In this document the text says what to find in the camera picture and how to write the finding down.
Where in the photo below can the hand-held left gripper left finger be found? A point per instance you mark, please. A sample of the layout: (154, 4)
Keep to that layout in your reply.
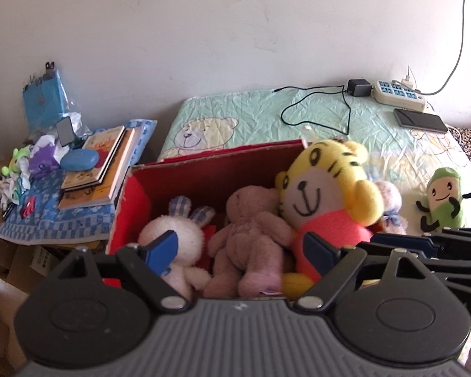
(163, 249)

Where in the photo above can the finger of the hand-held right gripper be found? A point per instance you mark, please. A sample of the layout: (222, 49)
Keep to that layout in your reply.
(459, 271)
(455, 243)

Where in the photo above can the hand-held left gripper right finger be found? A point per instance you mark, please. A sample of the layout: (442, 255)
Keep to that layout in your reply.
(316, 249)

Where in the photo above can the small white bunny plush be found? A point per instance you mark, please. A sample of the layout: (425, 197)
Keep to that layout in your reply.
(190, 239)

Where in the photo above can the green plush toy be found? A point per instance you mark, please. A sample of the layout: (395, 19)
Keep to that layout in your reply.
(445, 200)

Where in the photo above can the pink teddy bear plush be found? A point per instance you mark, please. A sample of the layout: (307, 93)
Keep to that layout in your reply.
(251, 235)

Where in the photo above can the yellow tiger plush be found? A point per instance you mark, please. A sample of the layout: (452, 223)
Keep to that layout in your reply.
(318, 180)

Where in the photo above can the red cardboard box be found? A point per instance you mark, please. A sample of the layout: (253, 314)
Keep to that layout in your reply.
(188, 176)

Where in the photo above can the large white bunny plush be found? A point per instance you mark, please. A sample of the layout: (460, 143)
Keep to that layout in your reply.
(388, 196)

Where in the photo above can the stack of books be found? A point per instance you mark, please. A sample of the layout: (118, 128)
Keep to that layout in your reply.
(114, 188)

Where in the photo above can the blue checkered cloth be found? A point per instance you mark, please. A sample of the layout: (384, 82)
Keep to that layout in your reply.
(62, 224)

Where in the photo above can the yellow book dark border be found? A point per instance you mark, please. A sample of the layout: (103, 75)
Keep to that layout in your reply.
(106, 145)

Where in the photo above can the blue glasses case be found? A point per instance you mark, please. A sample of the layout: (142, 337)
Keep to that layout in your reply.
(79, 160)

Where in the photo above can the black smartphone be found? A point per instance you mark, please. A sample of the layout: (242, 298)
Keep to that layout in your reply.
(420, 119)

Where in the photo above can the red clip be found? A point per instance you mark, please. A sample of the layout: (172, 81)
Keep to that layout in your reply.
(28, 206)

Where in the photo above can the small silver mirror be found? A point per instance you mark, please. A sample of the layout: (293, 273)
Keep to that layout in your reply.
(65, 131)

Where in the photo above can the white power strip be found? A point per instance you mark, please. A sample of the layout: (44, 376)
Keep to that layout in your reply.
(398, 94)

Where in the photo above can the black power adapter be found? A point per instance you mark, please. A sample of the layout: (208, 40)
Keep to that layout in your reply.
(359, 87)

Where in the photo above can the white USB charger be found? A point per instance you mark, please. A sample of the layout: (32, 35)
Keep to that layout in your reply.
(408, 82)

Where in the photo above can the green frog toy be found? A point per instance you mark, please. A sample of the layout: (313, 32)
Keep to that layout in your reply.
(15, 161)

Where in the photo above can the small white toy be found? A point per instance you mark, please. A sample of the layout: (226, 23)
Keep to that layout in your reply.
(2, 186)

